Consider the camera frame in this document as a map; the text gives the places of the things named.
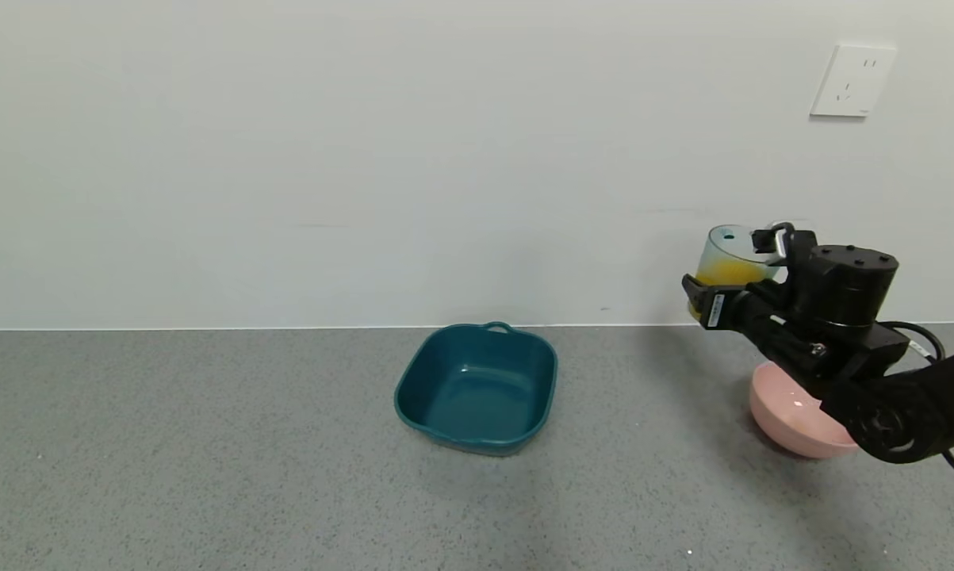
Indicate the orange liquid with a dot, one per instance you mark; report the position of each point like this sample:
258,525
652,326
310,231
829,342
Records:
730,275

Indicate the teal square plastic basin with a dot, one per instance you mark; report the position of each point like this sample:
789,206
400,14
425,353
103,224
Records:
476,396

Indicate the white wall socket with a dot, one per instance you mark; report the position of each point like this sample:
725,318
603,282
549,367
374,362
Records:
851,82

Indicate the ribbed translucent blue cup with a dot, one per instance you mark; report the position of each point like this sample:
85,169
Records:
722,252

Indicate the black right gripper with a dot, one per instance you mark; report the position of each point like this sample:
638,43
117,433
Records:
717,310

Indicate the pink round bowl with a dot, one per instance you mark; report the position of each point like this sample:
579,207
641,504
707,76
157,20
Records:
786,420

